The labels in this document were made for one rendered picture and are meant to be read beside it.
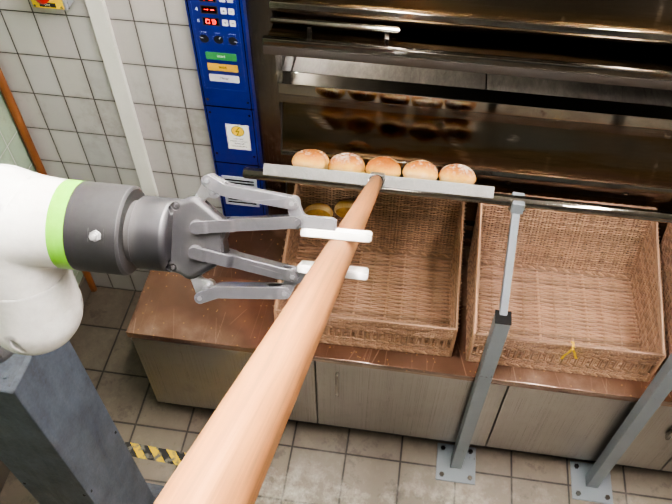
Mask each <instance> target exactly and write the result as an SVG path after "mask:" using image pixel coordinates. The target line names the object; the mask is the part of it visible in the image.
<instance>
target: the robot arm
mask: <svg viewBox="0 0 672 504"><path fill-rule="evenodd" d="M220 195H221V196H223V197H227V198H232V199H238V200H243V201H248V202H253V203H258V204H263V205H268V206H273V207H278V208H283V209H288V212H289V214H280V215H258V216H224V215H223V214H222V213H221V212H219V211H218V210H217V209H216V208H215V207H214V206H213V205H211V204H210V203H209V202H208V201H207V200H206V199H207V198H213V199H215V198H218V197H219V196H220ZM299 228H302V229H301V230H300V235H301V237H312V238H323V239H334V240H345V241H356V242H367V243H370V242H371V240H372V233H373V232H372V231H365V230H354V229H343V228H337V219H335V218H333V217H326V216H315V215H307V214H306V213H304V211H303V209H302V206H301V200H300V198H299V197H298V196H296V195H291V194H286V193H281V192H275V191H270V190H265V189H260V188H255V187H250V186H245V185H239V184H234V183H230V182H228V181H226V180H225V179H223V178H221V177H220V176H218V175H216V174H214V173H211V174H208V175H204V176H203V177H202V178H201V186H200V188H199V190H198V191H197V193H196V195H193V196H190V197H188V198H185V199H179V198H169V197H159V196H149V195H145V194H144V193H143V191H142V190H141V189H140V188H139V187H138V186H133V185H123V184H113V183H102V182H92V181H82V180H72V179H64V178H57V177H52V176H48V175H44V174H40V173H36V172H33V171H30V170H27V169H24V168H21V167H19V166H15V165H9V164H0V364H1V363H3V362H4V361H6V360H7V359H9V358H10V357H11V356H12V355H13V354H14V353H16V354H20V355H29V356H32V355H41V354H46V353H49V352H52V351H54V350H56V349H58V348H60V347H61V346H63V345H64V344H65V343H66V342H68V341H69V340H70V339H71V338H72V336H73V335H74V334H75V332H76V331H77V329H78V327H79V325H80V323H81V320H82V316H83V298H82V294H81V291H80V289H79V286H78V284H77V281H76V279H75V276H74V274H73V271H72V270H78V271H88V272H97V273H106V274H115V275H125V276H128V275H131V274H132V273H133V272H134V271H135V270H136V269H137V268H139V269H147V270H157V271H166V272H175V273H178V274H180V275H182V276H183V277H185V278H187V279H191V282H192V284H193V287H194V289H195V292H196V294H195V296H194V300H195V301H196V302H197V303H198V304H202V303H205V302H208V301H211V300H214V299H217V298H227V299H288V298H289V297H290V295H291V293H292V292H293V290H294V288H295V286H296V285H297V284H298V283H301V281H302V280H303V278H304V277H305V275H306V274H307V272H308V271H309V269H310V268H311V266H312V265H313V263H314V262H315V261H307V260H302V261H301V262H300V263H299V265H298V266H293V265H289V264H285V263H281V262H277V261H273V260H269V259H265V258H261V257H258V256H254V255H250V254H246V253H242V252H239V251H237V250H234V249H231V248H229V243H228V236H229V233H230V232H235V231H256V230H278V229H296V230H297V229H299ZM217 265H219V266H223V267H228V268H230V267H231V268H236V269H240V270H244V271H247V272H251V273H255V274H259V275H263V276H267V277H271V278H275V279H279V280H282V281H284V282H283V283H279V282H219V283H216V282H215V281H214V280H213V279H211V278H209V279H207V278H204V277H203V276H202V274H204V273H205V272H207V271H209V270H210V269H212V268H214V267H216V266H217Z"/></svg>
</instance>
